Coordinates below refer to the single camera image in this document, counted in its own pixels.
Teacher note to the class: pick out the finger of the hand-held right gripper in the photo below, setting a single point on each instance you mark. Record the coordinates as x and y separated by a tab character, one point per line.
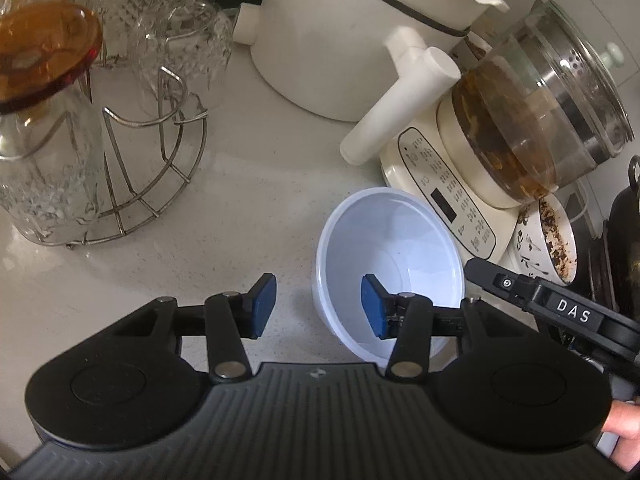
485	270

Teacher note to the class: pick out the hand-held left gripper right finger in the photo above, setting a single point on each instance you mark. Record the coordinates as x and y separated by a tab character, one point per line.
375	310

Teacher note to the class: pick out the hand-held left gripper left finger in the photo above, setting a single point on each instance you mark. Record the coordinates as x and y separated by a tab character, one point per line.
262	305

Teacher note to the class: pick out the light blue plastic bowl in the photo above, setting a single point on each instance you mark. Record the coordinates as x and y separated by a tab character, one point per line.
395	250

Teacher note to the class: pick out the person's right hand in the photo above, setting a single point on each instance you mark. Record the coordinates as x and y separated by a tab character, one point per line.
629	425

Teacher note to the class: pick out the dirty leaf print bowl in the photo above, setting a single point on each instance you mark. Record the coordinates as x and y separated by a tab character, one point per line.
555	240

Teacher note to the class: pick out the cream kettle heating base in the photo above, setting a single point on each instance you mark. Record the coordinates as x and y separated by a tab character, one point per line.
440	195

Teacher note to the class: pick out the black pot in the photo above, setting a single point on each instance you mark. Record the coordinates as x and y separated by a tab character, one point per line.
625	220

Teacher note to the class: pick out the glass tea kettle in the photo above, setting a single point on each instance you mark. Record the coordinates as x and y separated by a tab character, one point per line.
540	110

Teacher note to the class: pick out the white electric pot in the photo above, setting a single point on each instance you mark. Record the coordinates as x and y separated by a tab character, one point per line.
340	45

